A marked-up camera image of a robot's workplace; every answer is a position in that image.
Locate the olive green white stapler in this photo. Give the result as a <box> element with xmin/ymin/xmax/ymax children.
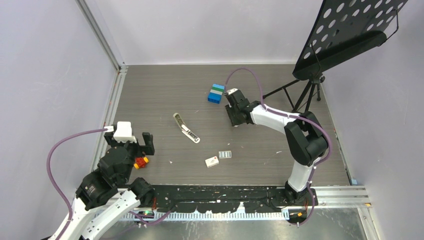
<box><xmin>173</xmin><ymin>112</ymin><xmax>200</xmax><ymax>144</ymax></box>

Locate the clear staples tray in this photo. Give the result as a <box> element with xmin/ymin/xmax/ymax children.
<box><xmin>218</xmin><ymin>150</ymin><xmax>232</xmax><ymax>159</ymax></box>

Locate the white staples box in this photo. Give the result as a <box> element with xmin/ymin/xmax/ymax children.
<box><xmin>205</xmin><ymin>156</ymin><xmax>219</xmax><ymax>168</ymax></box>

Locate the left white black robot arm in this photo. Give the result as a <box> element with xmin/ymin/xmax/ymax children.
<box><xmin>46</xmin><ymin>128</ymin><xmax>155</xmax><ymax>240</ymax></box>

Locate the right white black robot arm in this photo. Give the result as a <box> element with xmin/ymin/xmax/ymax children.
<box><xmin>224</xmin><ymin>88</ymin><xmax>329</xmax><ymax>205</ymax></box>

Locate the red yellow toy brick car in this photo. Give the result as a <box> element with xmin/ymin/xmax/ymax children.
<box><xmin>133</xmin><ymin>156</ymin><xmax>149</xmax><ymax>169</ymax></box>

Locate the blue green toy brick stack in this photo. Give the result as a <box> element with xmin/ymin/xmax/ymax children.
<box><xmin>207</xmin><ymin>84</ymin><xmax>225</xmax><ymax>104</ymax></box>

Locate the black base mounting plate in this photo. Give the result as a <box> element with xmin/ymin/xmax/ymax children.
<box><xmin>139</xmin><ymin>185</ymin><xmax>318</xmax><ymax>214</ymax></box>

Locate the black music stand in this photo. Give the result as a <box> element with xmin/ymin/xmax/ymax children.
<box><xmin>263</xmin><ymin>0</ymin><xmax>407</xmax><ymax>112</ymax></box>

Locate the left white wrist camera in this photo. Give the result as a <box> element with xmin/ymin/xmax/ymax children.
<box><xmin>103</xmin><ymin>121</ymin><xmax>137</xmax><ymax>143</ymax></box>

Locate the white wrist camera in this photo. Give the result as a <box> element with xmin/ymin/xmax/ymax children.
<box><xmin>103</xmin><ymin>121</ymin><xmax>137</xmax><ymax>143</ymax></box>
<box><xmin>224</xmin><ymin>88</ymin><xmax>238</xmax><ymax>97</ymax></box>

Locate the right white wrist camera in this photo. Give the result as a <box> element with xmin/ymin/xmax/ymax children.
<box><xmin>224</xmin><ymin>88</ymin><xmax>238</xmax><ymax>97</ymax></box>

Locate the aluminium frame rail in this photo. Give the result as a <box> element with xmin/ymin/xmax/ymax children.
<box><xmin>67</xmin><ymin>0</ymin><xmax>128</xmax><ymax>240</ymax></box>

